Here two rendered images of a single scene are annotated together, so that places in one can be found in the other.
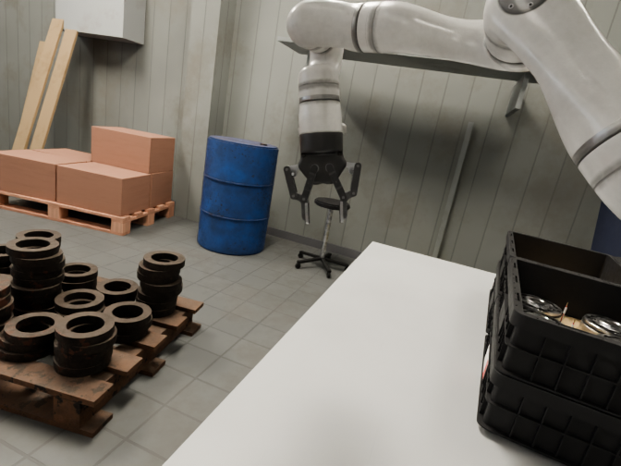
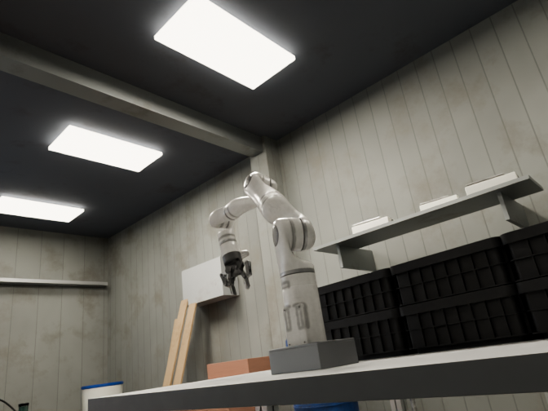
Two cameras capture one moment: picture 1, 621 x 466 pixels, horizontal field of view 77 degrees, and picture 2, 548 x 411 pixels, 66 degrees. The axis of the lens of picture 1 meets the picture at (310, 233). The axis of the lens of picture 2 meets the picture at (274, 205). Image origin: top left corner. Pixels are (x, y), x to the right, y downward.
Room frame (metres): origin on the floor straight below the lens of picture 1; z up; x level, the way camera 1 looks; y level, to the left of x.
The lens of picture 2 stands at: (-0.72, -0.80, 0.73)
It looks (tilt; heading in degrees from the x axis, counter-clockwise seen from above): 20 degrees up; 23
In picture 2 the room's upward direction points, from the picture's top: 8 degrees counter-clockwise
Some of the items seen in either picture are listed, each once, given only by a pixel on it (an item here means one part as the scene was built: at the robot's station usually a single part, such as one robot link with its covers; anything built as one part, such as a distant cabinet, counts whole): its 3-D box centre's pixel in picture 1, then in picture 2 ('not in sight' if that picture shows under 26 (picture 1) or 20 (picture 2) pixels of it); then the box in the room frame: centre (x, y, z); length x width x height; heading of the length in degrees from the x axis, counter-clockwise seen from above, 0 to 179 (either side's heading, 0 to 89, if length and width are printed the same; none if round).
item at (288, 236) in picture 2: not in sight; (293, 249); (0.30, -0.41, 1.00); 0.09 x 0.09 x 0.17; 40
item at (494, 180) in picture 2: not in sight; (494, 187); (2.87, -1.17, 1.78); 0.40 x 0.38 x 0.10; 72
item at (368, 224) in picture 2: not in sight; (377, 227); (3.20, -0.16, 1.78); 0.40 x 0.38 x 0.10; 72
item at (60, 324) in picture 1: (37, 290); not in sight; (1.58, 1.17, 0.23); 1.27 x 0.87 x 0.45; 80
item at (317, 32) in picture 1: (331, 27); (223, 216); (0.70, 0.03, 1.31); 0.14 x 0.09 x 0.07; 60
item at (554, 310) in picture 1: (536, 303); not in sight; (0.83, -0.53, 0.86); 0.10 x 0.10 x 0.01
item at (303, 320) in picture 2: not in sight; (302, 309); (0.31, -0.41, 0.84); 0.09 x 0.09 x 0.17; 76
